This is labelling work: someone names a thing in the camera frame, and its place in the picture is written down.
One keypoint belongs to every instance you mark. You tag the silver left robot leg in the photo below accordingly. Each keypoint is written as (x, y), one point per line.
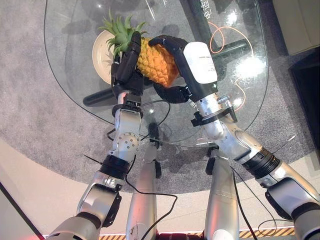
(145, 190)

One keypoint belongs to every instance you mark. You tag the yellow black hazard tape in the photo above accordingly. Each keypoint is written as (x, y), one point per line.
(265, 233)

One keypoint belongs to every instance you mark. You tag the glass table top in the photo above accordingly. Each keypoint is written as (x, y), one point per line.
(75, 62)

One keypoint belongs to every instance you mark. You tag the yellow pineapple with green crown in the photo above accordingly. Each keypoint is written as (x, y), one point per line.
(147, 55)

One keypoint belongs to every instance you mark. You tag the grey carpet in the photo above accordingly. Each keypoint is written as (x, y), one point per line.
(32, 100)

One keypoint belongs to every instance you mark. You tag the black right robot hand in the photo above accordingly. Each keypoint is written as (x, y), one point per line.
(198, 65)

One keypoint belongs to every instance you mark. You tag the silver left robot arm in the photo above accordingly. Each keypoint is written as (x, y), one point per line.
(110, 165)

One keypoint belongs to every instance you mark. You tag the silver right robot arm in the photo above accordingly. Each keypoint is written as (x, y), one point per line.
(252, 160)

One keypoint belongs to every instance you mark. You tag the cream sofa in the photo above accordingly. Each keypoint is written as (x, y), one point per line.
(297, 23)

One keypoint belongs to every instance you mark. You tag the black table base bar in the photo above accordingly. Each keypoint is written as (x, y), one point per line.
(100, 96)

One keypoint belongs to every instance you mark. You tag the silver robot leg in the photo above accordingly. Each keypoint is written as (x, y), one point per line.
(221, 197)
(145, 190)

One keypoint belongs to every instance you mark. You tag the cream round plate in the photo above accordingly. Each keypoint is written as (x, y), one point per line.
(101, 58)

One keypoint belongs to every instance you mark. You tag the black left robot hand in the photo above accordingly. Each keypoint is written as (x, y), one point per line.
(127, 72)

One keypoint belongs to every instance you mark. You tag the silver right robot leg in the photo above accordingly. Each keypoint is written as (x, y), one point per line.
(221, 197)

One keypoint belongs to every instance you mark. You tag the dark cabinet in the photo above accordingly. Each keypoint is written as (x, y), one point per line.
(306, 95)

